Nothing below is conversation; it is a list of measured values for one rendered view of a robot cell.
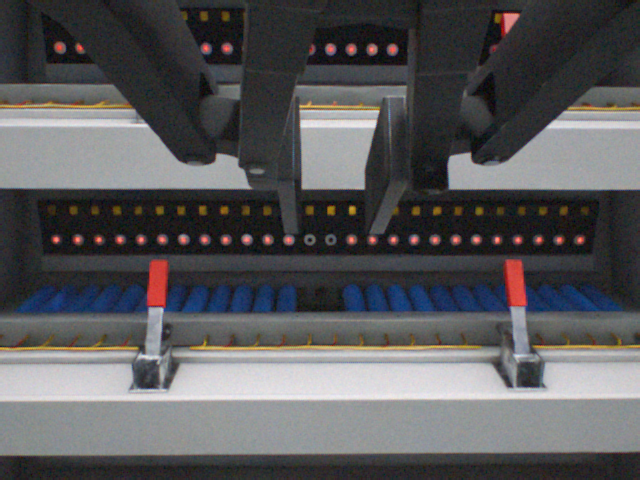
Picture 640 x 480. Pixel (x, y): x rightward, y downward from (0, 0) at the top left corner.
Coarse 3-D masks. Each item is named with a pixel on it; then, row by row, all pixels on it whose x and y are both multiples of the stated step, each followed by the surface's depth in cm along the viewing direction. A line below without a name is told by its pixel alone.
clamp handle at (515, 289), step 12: (504, 264) 45; (516, 264) 44; (516, 276) 44; (516, 288) 44; (516, 300) 43; (516, 312) 43; (516, 324) 43; (516, 336) 43; (516, 348) 43; (528, 348) 43
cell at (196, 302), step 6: (198, 288) 55; (204, 288) 55; (192, 294) 53; (198, 294) 53; (204, 294) 54; (210, 294) 56; (192, 300) 52; (198, 300) 52; (204, 300) 53; (186, 306) 51; (192, 306) 51; (198, 306) 51; (204, 306) 52
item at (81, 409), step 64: (0, 256) 55; (64, 256) 57; (128, 256) 57; (192, 256) 57; (256, 256) 58; (320, 256) 58; (384, 256) 58; (448, 256) 58; (512, 256) 58; (576, 256) 58; (0, 384) 42; (64, 384) 42; (128, 384) 42; (192, 384) 42; (256, 384) 42; (320, 384) 42; (384, 384) 42; (448, 384) 42; (576, 384) 42; (0, 448) 41; (64, 448) 41; (128, 448) 41; (192, 448) 41; (256, 448) 42; (320, 448) 42; (384, 448) 42; (448, 448) 42; (512, 448) 42; (576, 448) 42
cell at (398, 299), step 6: (390, 288) 55; (396, 288) 55; (402, 288) 55; (390, 294) 54; (396, 294) 54; (402, 294) 54; (390, 300) 54; (396, 300) 52; (402, 300) 52; (408, 300) 53; (390, 306) 53; (396, 306) 52; (402, 306) 51; (408, 306) 51
